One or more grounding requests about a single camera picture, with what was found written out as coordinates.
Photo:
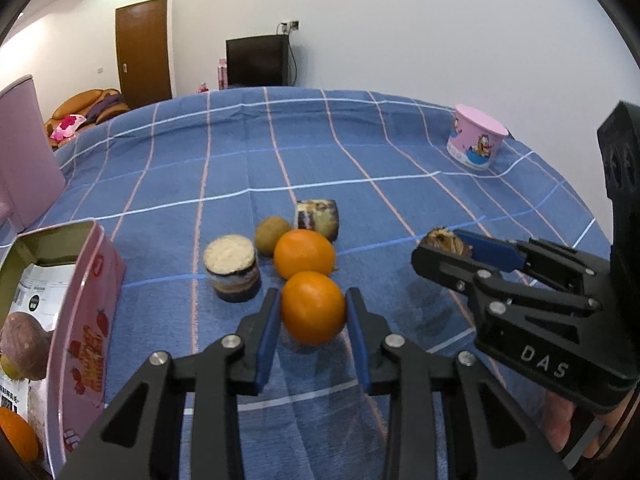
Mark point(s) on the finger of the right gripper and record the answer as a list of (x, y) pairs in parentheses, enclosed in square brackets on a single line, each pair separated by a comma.
[(554, 265), (510, 297)]

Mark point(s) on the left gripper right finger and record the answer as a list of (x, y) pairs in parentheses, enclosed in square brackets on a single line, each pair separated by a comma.
[(488, 435)]

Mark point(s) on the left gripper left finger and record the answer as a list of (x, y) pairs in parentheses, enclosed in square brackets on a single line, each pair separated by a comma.
[(139, 434)]

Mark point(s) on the brown chocolate muffin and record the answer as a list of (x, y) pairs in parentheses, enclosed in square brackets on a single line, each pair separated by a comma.
[(447, 241)]

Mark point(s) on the large orange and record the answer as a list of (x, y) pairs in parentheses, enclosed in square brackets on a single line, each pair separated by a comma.
[(21, 436)]

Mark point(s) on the purple round turnip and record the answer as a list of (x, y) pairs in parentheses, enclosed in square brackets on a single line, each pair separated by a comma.
[(27, 344)]

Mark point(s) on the small orange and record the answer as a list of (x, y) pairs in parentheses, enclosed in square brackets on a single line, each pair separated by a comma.
[(313, 308)]

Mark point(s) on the small brown kiwi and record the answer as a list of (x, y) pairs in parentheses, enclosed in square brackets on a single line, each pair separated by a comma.
[(10, 369)]

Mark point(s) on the person's right hand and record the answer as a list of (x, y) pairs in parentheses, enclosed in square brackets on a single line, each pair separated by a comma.
[(558, 415)]

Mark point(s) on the pink tin box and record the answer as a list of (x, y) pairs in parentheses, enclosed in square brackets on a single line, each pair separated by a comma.
[(79, 346)]

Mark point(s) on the pink cartoon mug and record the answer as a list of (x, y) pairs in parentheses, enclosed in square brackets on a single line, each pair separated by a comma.
[(475, 138)]

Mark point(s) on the printed paper in tin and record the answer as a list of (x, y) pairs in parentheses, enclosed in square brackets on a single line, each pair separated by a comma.
[(40, 292)]

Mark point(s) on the purple swirl cake roll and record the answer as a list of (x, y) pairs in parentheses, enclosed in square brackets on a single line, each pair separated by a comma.
[(320, 216)]

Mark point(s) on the layered dessert jar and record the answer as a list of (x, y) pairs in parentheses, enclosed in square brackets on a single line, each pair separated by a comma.
[(231, 264)]

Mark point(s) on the orange near jar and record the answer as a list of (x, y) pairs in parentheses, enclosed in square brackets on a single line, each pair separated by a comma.
[(303, 250)]

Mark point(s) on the blue plaid tablecloth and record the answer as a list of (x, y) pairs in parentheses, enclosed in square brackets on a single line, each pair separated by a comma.
[(167, 179)]

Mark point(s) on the pink electric kettle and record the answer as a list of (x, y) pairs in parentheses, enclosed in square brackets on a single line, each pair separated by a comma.
[(31, 178)]

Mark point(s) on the pink floral cushion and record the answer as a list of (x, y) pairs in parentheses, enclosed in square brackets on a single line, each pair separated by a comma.
[(67, 128)]

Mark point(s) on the black television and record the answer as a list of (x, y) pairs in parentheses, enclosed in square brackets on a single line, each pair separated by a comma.
[(258, 61)]

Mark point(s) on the brown leather armchair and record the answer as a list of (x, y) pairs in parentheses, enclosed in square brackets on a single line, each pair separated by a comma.
[(97, 105)]

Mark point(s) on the pink bottle by television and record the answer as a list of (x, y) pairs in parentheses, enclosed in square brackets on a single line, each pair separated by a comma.
[(222, 74)]

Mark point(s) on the brown wooden door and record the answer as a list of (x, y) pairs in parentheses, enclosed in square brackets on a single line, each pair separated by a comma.
[(141, 37)]

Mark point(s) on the wall power outlet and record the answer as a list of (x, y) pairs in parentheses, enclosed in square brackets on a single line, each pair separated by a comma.
[(289, 26)]

